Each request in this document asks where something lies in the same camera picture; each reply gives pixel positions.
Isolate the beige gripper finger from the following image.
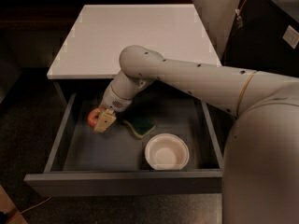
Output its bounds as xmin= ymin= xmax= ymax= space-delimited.
xmin=93 ymin=109 xmax=116 ymax=133

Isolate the red apple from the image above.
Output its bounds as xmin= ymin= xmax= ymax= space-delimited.
xmin=87 ymin=108 xmax=106 ymax=133

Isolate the dark wooden shelf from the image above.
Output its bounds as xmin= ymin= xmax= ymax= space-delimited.
xmin=0 ymin=0 xmax=192 ymax=31

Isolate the orange cable on floor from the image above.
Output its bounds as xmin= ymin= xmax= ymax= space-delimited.
xmin=5 ymin=195 xmax=53 ymax=224

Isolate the white wall socket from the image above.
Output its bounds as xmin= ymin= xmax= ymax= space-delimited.
xmin=282 ymin=25 xmax=299 ymax=49

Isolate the white paper bowl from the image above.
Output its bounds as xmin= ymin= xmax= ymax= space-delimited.
xmin=145 ymin=133 xmax=190 ymax=171

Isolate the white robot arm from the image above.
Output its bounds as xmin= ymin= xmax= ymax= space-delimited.
xmin=93 ymin=45 xmax=299 ymax=224

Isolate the grey top drawer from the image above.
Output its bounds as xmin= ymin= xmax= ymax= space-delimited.
xmin=24 ymin=90 xmax=223 ymax=197

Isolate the white topped drawer cabinet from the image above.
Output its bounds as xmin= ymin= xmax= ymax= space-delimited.
xmin=47 ymin=4 xmax=221 ymax=80

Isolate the green yellow sponge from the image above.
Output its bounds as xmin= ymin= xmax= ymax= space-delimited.
xmin=123 ymin=117 xmax=155 ymax=139

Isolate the wooden board corner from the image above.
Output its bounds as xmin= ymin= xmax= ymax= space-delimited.
xmin=0 ymin=185 xmax=28 ymax=224

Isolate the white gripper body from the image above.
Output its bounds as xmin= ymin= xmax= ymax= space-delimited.
xmin=100 ymin=84 xmax=132 ymax=112

